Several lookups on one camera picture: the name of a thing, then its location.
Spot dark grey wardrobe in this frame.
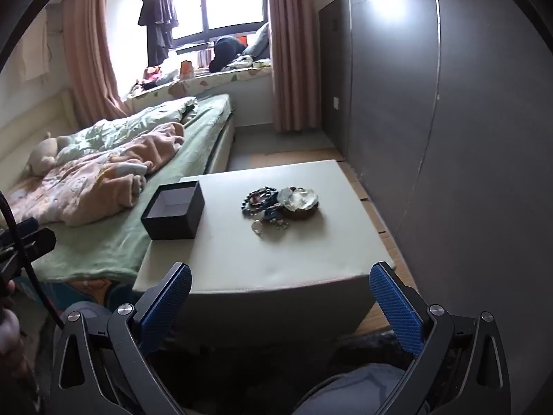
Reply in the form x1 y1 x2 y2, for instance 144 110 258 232
319 0 553 342

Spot pile of colourful clothes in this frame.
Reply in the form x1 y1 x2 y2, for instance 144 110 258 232
133 66 181 92

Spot light green printed quilt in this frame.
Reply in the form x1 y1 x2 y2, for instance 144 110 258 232
55 97 199 166

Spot bed with green sheet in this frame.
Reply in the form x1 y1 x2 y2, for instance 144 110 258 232
32 93 237 283

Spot dark and green bead bracelet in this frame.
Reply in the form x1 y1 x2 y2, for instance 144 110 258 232
241 187 279 218

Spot black bag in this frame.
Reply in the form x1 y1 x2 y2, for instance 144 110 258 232
209 36 248 73

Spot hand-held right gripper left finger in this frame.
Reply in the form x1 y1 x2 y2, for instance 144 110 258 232
49 261 193 415

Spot printed window seat cushion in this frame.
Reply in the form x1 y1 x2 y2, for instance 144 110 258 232
126 61 274 101

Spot hanging dark clothes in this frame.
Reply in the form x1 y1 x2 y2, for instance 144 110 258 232
138 0 180 66

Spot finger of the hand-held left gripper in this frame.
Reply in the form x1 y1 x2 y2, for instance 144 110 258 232
15 220 57 264

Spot cream padded headboard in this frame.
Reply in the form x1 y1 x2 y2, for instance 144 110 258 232
0 89 84 184

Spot beige hanging cloth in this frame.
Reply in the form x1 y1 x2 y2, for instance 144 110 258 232
21 8 53 84

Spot brown seed bead bracelet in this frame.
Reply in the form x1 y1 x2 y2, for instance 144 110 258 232
280 202 321 222

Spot person's right leg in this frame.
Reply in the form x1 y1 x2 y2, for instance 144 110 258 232
293 362 430 415

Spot white printed cloth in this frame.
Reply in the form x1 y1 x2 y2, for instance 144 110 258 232
226 55 272 71

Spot pink curtain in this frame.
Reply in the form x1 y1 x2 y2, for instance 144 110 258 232
265 0 323 133
60 0 131 129

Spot person's left hand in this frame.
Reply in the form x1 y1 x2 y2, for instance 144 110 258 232
0 279 31 381

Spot pink fleece blanket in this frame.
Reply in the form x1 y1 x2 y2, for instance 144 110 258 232
3 122 186 228

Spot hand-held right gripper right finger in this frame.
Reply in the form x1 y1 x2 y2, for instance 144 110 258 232
370 261 513 415

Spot beige plush toy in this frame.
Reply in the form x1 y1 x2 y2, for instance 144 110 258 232
25 135 75 176

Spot grey pillow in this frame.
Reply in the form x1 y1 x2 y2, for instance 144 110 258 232
241 23 271 60

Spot black jewelry box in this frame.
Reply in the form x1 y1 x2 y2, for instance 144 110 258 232
141 180 205 240

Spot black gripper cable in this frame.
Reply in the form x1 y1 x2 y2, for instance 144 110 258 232
0 190 63 329

